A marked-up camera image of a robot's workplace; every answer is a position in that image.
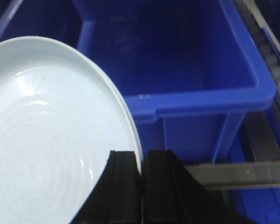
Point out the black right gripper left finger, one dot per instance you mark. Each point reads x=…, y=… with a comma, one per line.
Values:
x=116, y=197

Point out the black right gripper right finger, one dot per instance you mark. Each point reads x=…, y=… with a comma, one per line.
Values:
x=173, y=196

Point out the light blue plate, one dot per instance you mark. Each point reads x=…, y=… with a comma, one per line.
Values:
x=127, y=114
x=58, y=123

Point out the blue crate shelf right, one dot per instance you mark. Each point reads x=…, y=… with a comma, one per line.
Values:
x=189, y=70

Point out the roller conveyor rail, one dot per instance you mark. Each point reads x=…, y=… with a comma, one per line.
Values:
x=262, y=129

